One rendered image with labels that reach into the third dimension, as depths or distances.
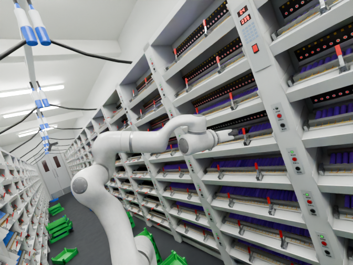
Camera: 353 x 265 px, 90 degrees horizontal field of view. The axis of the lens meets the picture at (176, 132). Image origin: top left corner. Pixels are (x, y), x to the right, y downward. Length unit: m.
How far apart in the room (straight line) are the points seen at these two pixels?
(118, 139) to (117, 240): 0.39
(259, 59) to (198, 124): 0.39
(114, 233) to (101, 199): 0.15
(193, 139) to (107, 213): 0.44
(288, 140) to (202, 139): 0.38
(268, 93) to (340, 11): 0.32
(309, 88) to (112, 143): 0.77
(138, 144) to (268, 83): 0.60
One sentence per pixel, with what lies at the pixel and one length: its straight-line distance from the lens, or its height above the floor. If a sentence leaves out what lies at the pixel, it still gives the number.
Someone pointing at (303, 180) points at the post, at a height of 0.77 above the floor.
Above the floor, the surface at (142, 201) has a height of 0.37.
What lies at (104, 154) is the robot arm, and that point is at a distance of 0.76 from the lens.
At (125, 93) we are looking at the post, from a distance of 1.95.
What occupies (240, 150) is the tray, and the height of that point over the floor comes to 0.93.
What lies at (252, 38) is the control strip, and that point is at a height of 1.41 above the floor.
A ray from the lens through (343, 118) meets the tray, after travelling 0.90.
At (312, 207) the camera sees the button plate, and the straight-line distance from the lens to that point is 1.02.
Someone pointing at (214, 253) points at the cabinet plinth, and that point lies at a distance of 1.87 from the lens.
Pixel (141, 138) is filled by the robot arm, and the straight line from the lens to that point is 0.70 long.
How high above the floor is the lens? 1.19
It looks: 2 degrees down
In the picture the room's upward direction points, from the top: 21 degrees counter-clockwise
